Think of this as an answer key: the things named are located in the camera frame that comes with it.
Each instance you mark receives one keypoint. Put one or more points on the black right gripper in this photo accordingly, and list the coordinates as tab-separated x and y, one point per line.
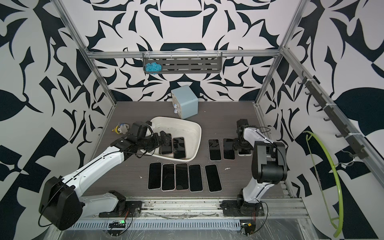
235	146

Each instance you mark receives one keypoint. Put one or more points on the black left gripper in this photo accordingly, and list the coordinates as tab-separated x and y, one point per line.
157	142

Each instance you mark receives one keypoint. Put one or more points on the white plastic storage tub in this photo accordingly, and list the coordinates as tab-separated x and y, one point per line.
190	131

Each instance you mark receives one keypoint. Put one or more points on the pink case smartphone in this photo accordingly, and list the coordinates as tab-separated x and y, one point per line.
244	152

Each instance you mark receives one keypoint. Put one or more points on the slim black smartphone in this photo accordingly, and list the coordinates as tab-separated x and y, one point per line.
213	178

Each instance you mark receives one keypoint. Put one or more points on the beige case smartphone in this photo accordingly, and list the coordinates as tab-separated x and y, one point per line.
167	148

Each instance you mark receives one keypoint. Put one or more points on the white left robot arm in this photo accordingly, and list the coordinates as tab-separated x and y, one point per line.
63	203

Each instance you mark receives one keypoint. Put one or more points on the white slotted cable duct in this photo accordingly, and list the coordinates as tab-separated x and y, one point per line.
186	224

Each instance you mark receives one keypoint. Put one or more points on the blue mini drawer cabinet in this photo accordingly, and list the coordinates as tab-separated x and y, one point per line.
185	102

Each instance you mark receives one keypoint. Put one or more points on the grey slotted wall rack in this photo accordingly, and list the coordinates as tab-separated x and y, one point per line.
194	62

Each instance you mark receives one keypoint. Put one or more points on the small yellow white toy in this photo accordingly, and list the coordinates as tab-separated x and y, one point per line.
121	129

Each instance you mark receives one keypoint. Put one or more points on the left green-lit circuit board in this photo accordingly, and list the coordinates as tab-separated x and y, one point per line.
117	225

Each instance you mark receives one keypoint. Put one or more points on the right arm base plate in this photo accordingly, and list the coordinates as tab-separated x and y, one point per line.
234	209

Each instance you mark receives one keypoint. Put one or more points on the grey edge smartphone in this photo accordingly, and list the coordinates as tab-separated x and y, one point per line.
155	176

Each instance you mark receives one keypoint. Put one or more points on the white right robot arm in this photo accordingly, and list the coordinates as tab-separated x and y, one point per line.
269	163

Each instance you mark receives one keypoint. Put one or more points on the dark smartphone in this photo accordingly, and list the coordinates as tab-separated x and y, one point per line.
214	150
195	178

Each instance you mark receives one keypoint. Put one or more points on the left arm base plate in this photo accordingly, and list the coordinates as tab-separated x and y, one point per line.
132	209

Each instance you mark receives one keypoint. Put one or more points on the right small circuit board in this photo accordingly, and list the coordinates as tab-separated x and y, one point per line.
247	229

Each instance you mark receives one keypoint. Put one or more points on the black wall hook rail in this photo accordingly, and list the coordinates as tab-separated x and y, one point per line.
346	130

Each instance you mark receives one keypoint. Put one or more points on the white case smartphone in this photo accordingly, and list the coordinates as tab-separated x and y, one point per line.
168	177

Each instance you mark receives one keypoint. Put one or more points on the blue crumpled cloth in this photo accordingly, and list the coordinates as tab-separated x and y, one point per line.
153	68

